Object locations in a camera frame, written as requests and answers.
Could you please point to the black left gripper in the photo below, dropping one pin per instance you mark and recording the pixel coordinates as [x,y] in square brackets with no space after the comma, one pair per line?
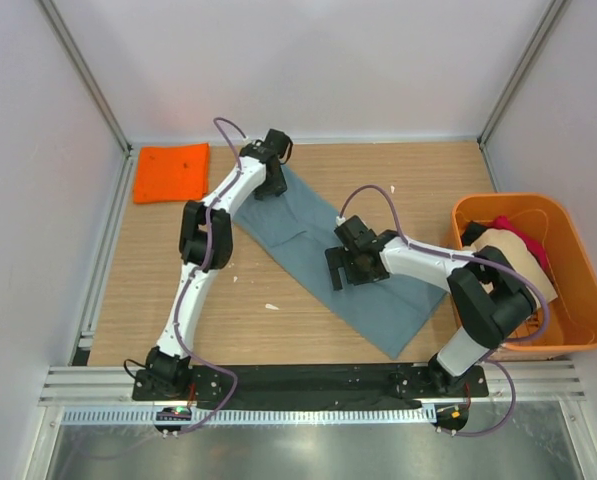
[277,188]

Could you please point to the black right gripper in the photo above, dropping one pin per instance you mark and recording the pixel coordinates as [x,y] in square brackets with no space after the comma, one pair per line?
[338,257]

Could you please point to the blue grey t shirt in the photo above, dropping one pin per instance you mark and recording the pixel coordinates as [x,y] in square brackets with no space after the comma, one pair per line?
[297,230]

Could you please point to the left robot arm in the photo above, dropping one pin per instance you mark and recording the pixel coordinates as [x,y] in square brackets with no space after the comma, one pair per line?
[206,246]

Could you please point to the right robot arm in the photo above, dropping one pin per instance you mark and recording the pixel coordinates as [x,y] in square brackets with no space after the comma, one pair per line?
[491,298]

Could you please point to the folded orange t shirt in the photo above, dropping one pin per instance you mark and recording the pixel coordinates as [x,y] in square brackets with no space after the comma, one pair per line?
[172,174]

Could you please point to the black garment in basket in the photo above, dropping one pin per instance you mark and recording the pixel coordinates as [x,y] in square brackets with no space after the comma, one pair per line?
[472,232]

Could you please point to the red t shirt in basket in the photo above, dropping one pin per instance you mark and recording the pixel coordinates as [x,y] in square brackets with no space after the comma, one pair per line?
[532,245]

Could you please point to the beige t shirt in basket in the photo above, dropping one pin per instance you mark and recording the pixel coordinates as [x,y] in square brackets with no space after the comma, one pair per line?
[519,257]

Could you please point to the orange plastic basket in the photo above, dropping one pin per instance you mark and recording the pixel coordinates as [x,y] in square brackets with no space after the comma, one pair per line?
[573,314]

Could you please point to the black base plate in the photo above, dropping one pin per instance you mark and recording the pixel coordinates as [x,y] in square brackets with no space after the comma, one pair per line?
[336,387]

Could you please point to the white slotted cable duct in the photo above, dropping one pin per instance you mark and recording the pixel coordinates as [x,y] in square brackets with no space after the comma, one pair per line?
[174,416]

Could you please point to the left aluminium corner post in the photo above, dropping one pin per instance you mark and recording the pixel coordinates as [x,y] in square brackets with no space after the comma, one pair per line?
[66,40]

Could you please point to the aluminium corner post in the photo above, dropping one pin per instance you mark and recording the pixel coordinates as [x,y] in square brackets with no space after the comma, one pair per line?
[66,40]
[530,54]

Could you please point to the aluminium frame rail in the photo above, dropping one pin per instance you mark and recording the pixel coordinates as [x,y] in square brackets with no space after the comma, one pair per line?
[81,386]

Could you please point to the right aluminium corner post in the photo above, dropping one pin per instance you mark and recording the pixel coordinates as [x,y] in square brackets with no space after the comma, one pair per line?
[530,54]

